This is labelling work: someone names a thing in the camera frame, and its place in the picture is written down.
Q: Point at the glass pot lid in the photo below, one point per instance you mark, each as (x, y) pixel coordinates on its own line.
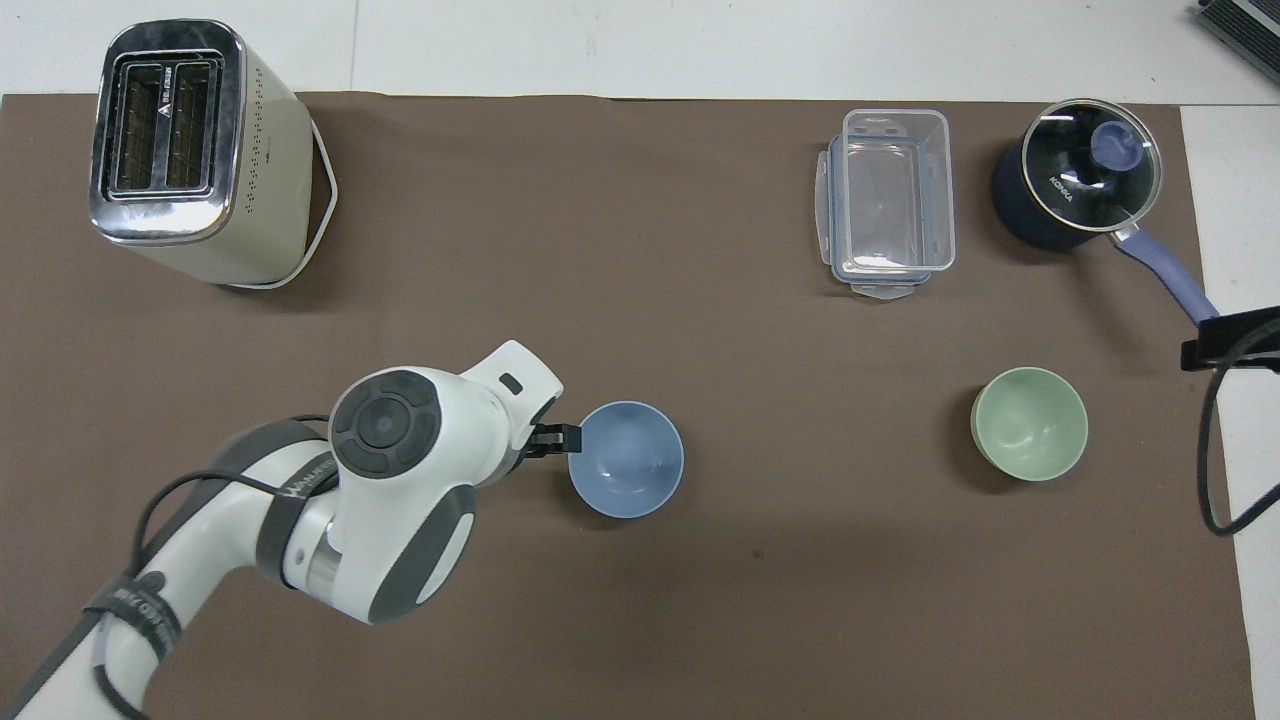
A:
(1075, 170)

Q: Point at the clear plastic container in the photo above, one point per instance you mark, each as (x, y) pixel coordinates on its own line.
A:
(895, 200)

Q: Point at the blue bowl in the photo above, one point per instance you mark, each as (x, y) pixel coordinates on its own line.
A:
(628, 470)

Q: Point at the green bowl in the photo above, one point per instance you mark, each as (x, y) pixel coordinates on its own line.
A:
(1030, 425)

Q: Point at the clear lid with blue seal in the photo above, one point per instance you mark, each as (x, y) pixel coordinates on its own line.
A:
(826, 200)

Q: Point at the grey ribbed case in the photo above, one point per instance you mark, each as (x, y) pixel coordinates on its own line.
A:
(1250, 25)

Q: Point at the dark blue saucepan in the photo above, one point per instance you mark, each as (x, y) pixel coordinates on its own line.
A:
(1012, 205)

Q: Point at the cream and chrome toaster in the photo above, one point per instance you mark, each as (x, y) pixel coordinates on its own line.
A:
(250, 170)

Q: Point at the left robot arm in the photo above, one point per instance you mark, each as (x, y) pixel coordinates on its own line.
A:
(400, 500)

